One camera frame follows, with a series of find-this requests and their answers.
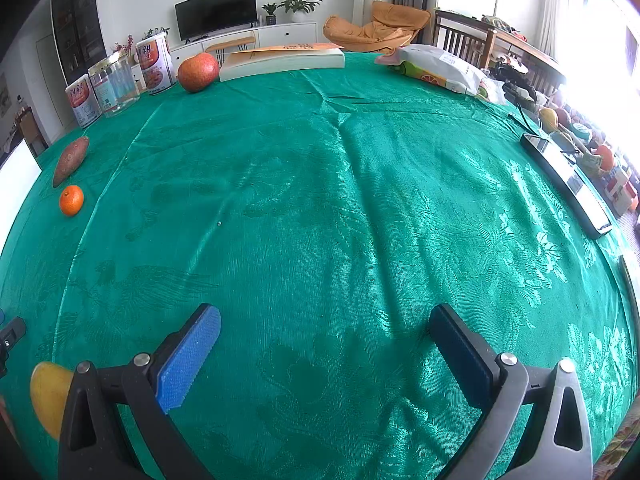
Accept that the reddish sweet potato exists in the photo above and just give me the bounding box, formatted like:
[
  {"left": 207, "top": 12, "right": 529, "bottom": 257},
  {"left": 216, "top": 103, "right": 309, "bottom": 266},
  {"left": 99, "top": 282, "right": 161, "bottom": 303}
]
[{"left": 52, "top": 136, "right": 89, "bottom": 188}]

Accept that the red apple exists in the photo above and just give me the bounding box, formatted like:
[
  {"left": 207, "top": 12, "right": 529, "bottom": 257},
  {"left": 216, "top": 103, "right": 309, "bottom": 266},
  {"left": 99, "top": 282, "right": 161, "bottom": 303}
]
[{"left": 177, "top": 52, "right": 220, "bottom": 93}]

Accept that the yellow mango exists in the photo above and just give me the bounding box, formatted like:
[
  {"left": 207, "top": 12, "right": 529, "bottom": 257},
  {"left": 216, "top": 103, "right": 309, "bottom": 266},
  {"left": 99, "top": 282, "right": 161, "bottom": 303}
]
[{"left": 29, "top": 361, "right": 74, "bottom": 441}]

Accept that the black tablet device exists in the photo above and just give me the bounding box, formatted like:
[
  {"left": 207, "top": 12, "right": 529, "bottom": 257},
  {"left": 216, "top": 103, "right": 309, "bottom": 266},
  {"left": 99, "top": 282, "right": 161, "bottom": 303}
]
[{"left": 520, "top": 133, "right": 613, "bottom": 240}]

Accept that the green tablecloth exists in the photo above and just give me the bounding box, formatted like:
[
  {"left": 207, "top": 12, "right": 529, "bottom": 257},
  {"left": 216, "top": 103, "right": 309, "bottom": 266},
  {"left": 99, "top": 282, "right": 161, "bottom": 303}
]
[{"left": 1, "top": 54, "right": 639, "bottom": 479}]

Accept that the left porridge can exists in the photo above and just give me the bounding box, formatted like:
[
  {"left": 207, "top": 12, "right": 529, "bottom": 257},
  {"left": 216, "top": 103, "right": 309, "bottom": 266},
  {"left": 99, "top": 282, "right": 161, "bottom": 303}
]
[{"left": 65, "top": 74, "right": 102, "bottom": 129}]

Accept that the porridge can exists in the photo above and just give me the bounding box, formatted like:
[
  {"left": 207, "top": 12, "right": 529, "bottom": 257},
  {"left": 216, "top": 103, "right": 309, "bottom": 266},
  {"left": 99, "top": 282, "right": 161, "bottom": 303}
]
[
  {"left": 136, "top": 32, "right": 176, "bottom": 94},
  {"left": 65, "top": 74, "right": 102, "bottom": 129}
]

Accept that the clear plastic jar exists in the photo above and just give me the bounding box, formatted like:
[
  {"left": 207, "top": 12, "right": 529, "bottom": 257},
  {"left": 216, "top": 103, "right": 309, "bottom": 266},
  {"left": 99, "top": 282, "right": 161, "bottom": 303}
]
[{"left": 88, "top": 51, "right": 140, "bottom": 117}]

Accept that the white snack bag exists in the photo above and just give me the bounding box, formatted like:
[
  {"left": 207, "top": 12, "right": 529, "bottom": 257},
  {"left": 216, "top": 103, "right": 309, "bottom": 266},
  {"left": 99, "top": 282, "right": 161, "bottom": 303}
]
[{"left": 375, "top": 44, "right": 508, "bottom": 105}]

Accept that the right porridge can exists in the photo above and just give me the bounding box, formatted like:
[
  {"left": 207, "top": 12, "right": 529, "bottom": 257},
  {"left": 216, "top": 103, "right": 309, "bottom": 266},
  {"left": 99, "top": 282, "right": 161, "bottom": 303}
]
[{"left": 136, "top": 32, "right": 176, "bottom": 94}]

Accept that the dark bookshelf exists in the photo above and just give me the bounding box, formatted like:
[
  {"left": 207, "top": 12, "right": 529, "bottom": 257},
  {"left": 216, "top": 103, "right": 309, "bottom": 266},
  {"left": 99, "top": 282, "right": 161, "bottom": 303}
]
[{"left": 50, "top": 0, "right": 106, "bottom": 84}]

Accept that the orange cover book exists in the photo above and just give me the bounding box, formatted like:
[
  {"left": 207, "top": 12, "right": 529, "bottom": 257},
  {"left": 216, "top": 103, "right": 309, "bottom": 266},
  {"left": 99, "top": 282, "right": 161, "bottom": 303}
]
[{"left": 219, "top": 44, "right": 345, "bottom": 81}]

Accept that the wooden chair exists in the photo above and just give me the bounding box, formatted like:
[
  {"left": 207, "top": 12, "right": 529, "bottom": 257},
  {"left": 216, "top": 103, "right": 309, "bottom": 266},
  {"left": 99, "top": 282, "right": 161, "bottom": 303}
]
[{"left": 432, "top": 10, "right": 497, "bottom": 70}]

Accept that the small wooden stool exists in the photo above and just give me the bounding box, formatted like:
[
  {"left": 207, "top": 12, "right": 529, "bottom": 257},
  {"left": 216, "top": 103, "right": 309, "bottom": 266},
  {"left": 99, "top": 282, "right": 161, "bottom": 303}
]
[{"left": 205, "top": 35, "right": 256, "bottom": 66}]

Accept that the orange lounge chair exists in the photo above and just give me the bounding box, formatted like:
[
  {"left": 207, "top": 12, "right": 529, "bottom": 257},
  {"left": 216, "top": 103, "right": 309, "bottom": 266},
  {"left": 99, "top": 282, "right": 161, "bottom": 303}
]
[{"left": 323, "top": 0, "right": 433, "bottom": 53}]

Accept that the white tv cabinet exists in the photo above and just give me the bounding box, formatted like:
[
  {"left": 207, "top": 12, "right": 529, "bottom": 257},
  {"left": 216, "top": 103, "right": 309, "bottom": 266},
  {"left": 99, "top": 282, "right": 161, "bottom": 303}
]
[{"left": 169, "top": 22, "right": 319, "bottom": 68}]

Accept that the black television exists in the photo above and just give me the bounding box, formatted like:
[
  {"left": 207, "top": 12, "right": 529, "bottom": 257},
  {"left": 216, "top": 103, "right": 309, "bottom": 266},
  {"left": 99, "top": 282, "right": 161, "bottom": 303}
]
[{"left": 175, "top": 0, "right": 258, "bottom": 41}]

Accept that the green potted plant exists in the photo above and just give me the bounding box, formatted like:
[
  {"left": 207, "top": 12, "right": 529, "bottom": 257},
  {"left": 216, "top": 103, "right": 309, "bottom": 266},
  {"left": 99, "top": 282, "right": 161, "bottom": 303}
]
[{"left": 278, "top": 0, "right": 323, "bottom": 23}]

